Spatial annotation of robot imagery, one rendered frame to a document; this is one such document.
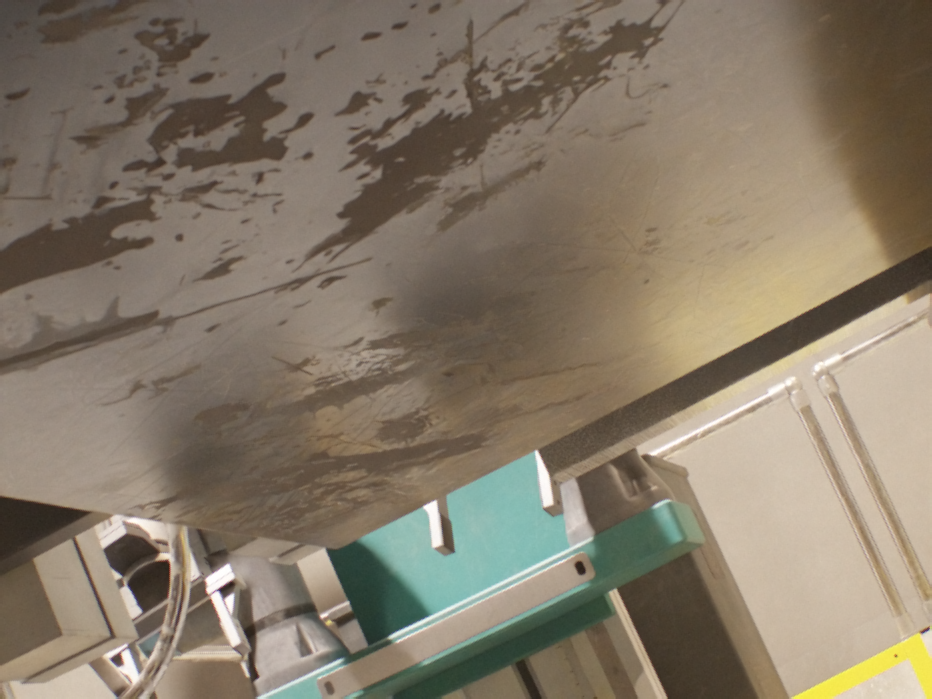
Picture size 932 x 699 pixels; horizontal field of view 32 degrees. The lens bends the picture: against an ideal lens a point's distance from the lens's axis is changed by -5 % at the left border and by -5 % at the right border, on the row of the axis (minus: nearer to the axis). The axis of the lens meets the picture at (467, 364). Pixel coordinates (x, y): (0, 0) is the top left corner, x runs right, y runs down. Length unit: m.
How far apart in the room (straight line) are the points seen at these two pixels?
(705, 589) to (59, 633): 1.73
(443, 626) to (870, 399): 6.24
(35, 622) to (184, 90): 0.61
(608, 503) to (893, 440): 6.18
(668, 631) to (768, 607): 5.79
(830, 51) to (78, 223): 0.20
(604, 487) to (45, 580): 1.39
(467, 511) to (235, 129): 2.09
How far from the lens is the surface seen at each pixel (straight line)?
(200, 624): 2.37
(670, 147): 0.44
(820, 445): 3.65
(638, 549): 2.17
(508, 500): 2.38
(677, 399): 0.83
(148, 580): 2.04
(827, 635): 8.29
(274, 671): 2.33
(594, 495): 2.20
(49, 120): 0.29
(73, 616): 0.90
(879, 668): 3.62
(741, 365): 0.82
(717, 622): 2.51
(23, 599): 0.89
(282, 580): 2.37
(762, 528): 8.33
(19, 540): 0.86
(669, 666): 2.53
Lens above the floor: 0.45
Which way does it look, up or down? 14 degrees up
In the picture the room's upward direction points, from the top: 25 degrees counter-clockwise
